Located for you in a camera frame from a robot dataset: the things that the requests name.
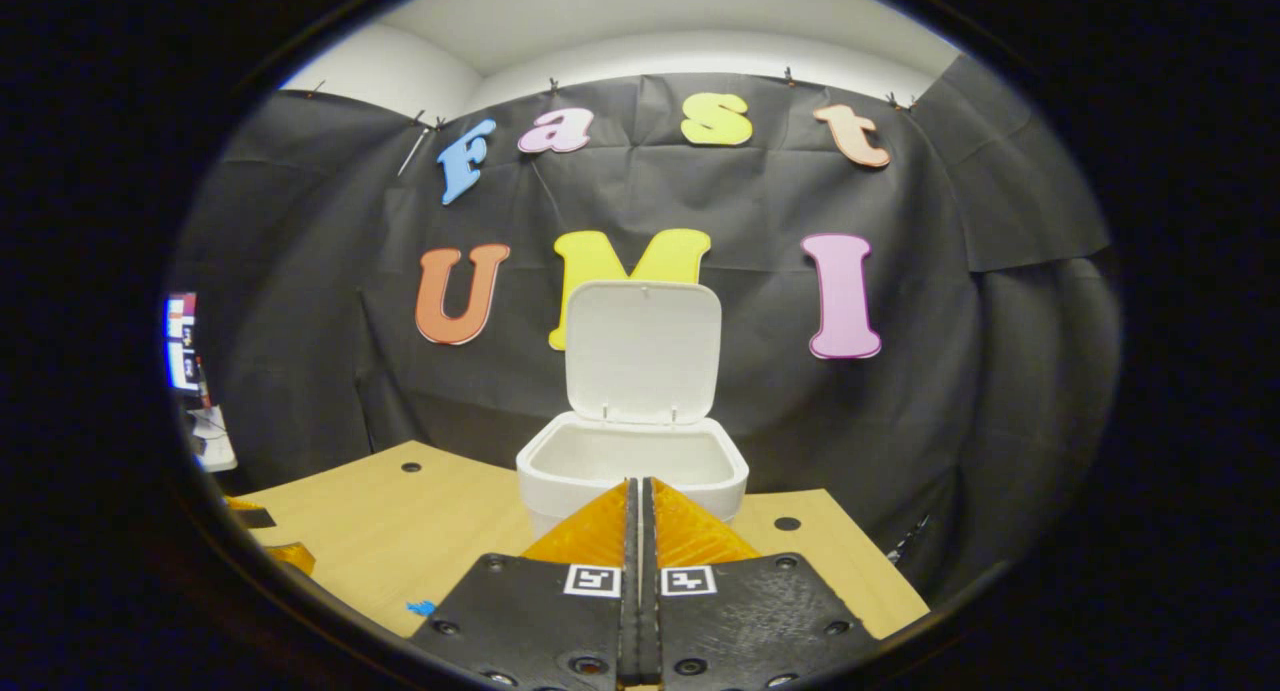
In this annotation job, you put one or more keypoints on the white side table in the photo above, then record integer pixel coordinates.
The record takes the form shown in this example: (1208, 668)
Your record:
(215, 451)

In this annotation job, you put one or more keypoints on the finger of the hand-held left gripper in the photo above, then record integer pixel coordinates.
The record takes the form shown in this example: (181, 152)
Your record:
(255, 517)
(292, 557)

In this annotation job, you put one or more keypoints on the computer monitor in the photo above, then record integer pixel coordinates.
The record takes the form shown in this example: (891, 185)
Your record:
(182, 341)

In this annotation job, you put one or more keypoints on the white desktop garbage bin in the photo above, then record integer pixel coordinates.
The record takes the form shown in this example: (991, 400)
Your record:
(640, 351)

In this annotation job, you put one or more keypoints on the black backdrop cloth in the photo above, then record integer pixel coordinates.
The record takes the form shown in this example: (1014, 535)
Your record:
(950, 421)

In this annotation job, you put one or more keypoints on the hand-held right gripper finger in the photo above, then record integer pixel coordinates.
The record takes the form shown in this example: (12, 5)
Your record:
(650, 611)
(632, 611)

